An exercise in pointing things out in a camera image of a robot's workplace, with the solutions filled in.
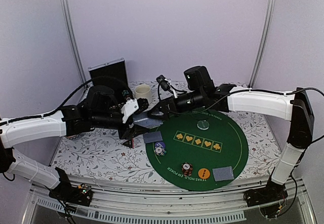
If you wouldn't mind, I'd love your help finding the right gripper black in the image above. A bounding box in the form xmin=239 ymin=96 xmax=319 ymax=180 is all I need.
xmin=147 ymin=89 xmax=205 ymax=121

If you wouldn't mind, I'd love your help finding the blue playing card deck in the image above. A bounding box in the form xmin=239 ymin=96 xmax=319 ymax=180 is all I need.
xmin=133 ymin=112 xmax=163 ymax=129

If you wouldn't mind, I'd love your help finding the dealt playing card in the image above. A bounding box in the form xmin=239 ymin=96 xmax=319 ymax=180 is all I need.
xmin=143 ymin=131 xmax=163 ymax=144
xmin=212 ymin=166 xmax=234 ymax=181

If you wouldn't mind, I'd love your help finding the purple small blind button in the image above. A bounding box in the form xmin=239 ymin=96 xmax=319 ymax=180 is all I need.
xmin=154 ymin=141 xmax=166 ymax=149

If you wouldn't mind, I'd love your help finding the small poker chip stack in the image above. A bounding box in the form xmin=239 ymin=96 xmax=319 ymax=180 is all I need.
xmin=154 ymin=146 xmax=167 ymax=156

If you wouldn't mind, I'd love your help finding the clear dealer button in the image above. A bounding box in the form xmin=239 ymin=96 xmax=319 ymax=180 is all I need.
xmin=197 ymin=120 xmax=210 ymax=130

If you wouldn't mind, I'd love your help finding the aluminium poker chip case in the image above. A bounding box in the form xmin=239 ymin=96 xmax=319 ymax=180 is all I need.
xmin=88 ymin=58 xmax=128 ymax=103

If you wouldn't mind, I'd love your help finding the orange big blind button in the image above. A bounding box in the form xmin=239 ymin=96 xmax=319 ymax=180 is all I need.
xmin=198 ymin=168 xmax=211 ymax=180

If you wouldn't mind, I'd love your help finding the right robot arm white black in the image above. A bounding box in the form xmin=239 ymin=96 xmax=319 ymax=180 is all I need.
xmin=148 ymin=66 xmax=316 ymax=202

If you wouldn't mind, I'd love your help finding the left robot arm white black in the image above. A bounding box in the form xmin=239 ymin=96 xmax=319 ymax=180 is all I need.
xmin=1 ymin=80 xmax=149 ymax=201

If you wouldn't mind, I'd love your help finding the black triangular button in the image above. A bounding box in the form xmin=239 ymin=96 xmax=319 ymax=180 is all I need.
xmin=122 ymin=138 xmax=134 ymax=148

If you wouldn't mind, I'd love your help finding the white ceramic cup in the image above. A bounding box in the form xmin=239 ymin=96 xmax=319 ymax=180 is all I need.
xmin=134 ymin=84 xmax=152 ymax=104

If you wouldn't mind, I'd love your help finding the poker chip row right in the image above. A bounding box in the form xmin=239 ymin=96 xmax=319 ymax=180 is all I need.
xmin=122 ymin=90 xmax=133 ymax=101

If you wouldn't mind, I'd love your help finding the green round poker mat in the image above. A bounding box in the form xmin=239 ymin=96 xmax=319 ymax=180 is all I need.
xmin=145 ymin=109 xmax=249 ymax=191

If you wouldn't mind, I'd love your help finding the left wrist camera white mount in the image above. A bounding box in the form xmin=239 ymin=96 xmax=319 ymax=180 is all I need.
xmin=120 ymin=98 xmax=149 ymax=124

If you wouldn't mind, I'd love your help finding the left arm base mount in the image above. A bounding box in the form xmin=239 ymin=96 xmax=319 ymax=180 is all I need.
xmin=49 ymin=183 xmax=93 ymax=207

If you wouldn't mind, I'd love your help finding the right aluminium frame post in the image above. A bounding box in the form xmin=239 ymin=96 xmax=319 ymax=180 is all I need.
xmin=248 ymin=0 xmax=276 ymax=87

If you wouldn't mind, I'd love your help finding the aluminium frame post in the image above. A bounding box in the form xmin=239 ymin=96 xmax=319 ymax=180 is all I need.
xmin=248 ymin=0 xmax=276 ymax=87
xmin=60 ymin=0 xmax=86 ymax=83

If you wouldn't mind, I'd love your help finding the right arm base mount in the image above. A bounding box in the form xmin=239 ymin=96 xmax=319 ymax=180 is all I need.
xmin=243 ymin=181 xmax=288 ymax=207

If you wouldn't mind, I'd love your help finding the left aluminium frame post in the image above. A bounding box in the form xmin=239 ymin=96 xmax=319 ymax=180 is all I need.
xmin=60 ymin=0 xmax=86 ymax=83

